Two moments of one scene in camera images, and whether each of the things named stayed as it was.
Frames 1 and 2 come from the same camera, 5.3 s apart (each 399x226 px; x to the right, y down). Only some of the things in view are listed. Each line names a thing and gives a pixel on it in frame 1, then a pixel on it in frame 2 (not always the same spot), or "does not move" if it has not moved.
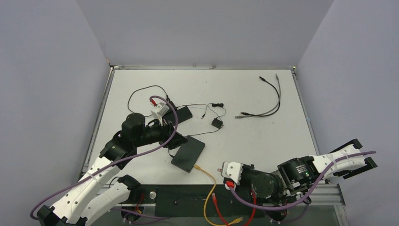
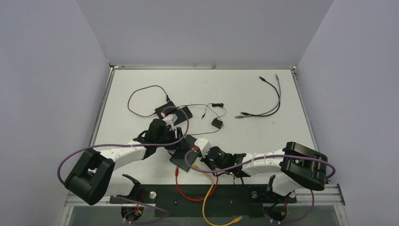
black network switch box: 188,153 does not move
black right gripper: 246,173 to 203,158
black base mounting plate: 197,201 does not move
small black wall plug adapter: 217,123 does not move
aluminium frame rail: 327,194 does not move
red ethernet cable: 222,216 to 176,175
